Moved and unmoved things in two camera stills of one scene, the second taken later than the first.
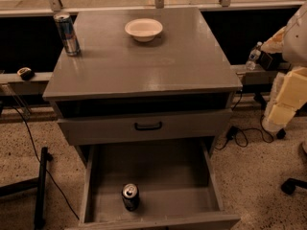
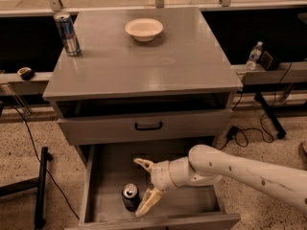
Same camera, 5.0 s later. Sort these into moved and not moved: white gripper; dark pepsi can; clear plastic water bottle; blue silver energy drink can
Moved: white gripper
Not moved: clear plastic water bottle; blue silver energy drink can; dark pepsi can
